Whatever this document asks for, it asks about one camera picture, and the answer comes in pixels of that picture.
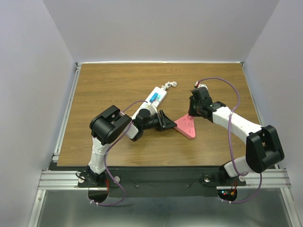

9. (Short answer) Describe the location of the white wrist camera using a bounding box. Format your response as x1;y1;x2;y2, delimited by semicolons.
194;81;208;89
147;100;160;114

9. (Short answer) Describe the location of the aluminium front rail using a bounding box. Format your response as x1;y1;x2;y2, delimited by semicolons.
38;171;84;190

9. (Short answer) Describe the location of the pink triangular power strip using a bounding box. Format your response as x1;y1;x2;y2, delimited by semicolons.
174;114;196;140

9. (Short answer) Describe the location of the aluminium rail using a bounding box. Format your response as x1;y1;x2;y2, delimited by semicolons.
52;62;82;162
38;171;84;190
240;61;293;189

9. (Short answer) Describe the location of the white power strip cord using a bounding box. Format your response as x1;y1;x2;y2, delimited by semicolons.
160;80;178;90

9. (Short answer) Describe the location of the aluminium left side rail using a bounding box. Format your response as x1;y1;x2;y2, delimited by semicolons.
52;62;82;162

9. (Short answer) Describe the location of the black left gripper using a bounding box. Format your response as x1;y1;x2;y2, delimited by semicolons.
142;109;177;131

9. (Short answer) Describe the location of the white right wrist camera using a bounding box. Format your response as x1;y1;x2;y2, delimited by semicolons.
194;81;208;89

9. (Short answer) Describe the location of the blue square plug adapter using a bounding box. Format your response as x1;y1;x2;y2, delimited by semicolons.
150;93;158;103

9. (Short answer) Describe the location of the white multicolour power strip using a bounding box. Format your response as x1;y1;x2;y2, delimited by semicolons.
132;87;167;120

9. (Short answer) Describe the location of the aluminium right side rail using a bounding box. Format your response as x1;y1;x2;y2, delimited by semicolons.
240;61;293;189

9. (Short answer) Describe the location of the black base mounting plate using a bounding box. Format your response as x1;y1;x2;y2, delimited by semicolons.
48;166;255;199

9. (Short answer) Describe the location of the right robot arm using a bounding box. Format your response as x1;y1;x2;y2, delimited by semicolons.
188;87;285;184

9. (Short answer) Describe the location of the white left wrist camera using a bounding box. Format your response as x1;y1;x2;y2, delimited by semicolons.
147;100;160;114

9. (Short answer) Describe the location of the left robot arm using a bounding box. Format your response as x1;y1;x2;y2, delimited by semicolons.
82;105;177;186

